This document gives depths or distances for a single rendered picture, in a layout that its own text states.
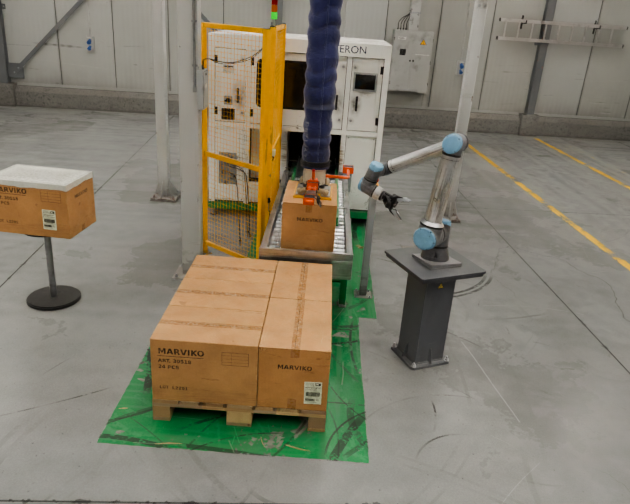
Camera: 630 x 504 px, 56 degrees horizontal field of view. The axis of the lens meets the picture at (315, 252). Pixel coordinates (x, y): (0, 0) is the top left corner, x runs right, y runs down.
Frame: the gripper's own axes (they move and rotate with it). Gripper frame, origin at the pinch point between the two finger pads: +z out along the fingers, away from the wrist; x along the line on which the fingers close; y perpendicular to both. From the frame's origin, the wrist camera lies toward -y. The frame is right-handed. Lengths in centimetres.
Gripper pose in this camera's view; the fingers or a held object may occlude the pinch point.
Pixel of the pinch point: (406, 211)
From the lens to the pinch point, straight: 389.7
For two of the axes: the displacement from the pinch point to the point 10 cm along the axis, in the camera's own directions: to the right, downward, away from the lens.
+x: -3.5, 7.9, 5.0
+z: 8.2, 5.1, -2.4
